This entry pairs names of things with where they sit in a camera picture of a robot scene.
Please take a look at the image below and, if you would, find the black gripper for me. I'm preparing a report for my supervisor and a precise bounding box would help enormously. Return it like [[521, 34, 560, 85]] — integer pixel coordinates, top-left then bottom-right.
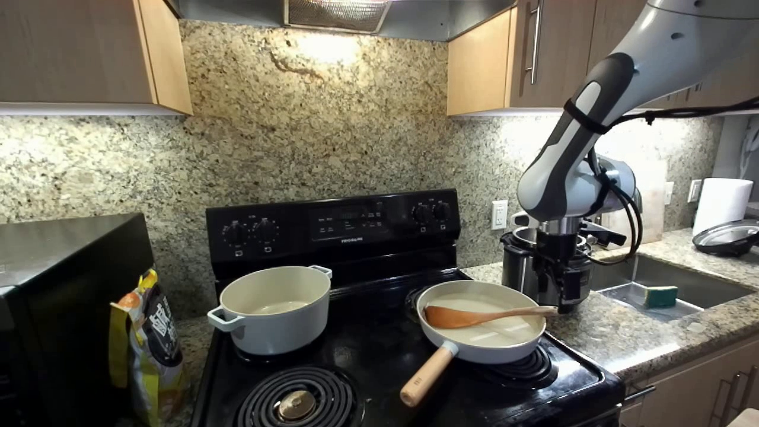
[[535, 232, 595, 312]]

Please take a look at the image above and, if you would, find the wooden spoon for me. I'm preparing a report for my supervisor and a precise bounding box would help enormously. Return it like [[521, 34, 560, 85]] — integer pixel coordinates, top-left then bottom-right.
[[421, 304, 560, 331]]

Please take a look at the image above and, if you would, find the stainless steel pressure cooker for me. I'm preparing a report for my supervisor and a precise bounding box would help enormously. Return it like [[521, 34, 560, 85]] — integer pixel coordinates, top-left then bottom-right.
[[498, 223, 595, 316]]

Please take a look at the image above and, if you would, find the green sponge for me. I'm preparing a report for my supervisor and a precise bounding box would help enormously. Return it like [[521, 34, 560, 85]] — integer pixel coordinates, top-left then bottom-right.
[[639, 283, 680, 310]]

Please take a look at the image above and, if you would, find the stainless steel sink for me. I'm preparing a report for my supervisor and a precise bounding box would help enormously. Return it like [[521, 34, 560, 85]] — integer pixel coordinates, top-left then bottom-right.
[[588, 251, 757, 322]]

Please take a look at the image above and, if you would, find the wooden base cabinet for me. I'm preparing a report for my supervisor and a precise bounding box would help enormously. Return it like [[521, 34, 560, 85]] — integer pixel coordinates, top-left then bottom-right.
[[618, 334, 759, 427]]

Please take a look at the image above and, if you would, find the black round lid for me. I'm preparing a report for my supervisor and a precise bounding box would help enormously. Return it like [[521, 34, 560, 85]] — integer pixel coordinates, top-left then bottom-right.
[[693, 221, 759, 259]]

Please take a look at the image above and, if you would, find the white paper towel roll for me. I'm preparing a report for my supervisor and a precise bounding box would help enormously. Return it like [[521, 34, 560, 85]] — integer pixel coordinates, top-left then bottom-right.
[[693, 175, 753, 238]]

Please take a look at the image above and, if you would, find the black electric stove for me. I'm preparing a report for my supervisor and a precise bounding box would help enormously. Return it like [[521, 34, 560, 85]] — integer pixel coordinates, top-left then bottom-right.
[[186, 188, 625, 427]]

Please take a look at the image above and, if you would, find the steel range hood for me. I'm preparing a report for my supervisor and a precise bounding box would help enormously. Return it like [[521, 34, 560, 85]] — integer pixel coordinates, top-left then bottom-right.
[[164, 0, 519, 42]]

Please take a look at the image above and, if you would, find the yellow black snack bag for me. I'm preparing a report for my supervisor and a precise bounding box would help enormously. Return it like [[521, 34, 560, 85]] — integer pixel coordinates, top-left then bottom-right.
[[106, 269, 185, 424]]

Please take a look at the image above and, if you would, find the black microwave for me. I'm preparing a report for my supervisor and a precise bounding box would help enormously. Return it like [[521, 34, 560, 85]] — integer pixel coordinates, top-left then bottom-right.
[[0, 212, 157, 427]]

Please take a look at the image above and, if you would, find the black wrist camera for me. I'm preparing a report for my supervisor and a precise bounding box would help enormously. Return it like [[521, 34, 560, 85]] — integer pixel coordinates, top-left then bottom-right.
[[578, 223, 629, 250]]

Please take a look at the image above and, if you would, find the white pan with wooden handle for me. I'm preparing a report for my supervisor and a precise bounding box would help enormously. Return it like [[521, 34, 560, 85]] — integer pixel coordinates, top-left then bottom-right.
[[397, 278, 549, 411]]

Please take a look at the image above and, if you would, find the white wall outlet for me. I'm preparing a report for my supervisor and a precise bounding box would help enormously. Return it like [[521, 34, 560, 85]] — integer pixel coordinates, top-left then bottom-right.
[[491, 196, 509, 232]]

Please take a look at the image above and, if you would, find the wooden wall cabinet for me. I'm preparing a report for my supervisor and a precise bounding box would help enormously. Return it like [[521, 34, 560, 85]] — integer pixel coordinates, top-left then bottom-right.
[[445, 0, 759, 116], [0, 0, 193, 116]]

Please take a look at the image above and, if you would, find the white two-handled pot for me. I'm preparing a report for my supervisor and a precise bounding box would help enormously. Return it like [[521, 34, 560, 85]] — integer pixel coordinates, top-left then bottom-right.
[[205, 263, 334, 359]]

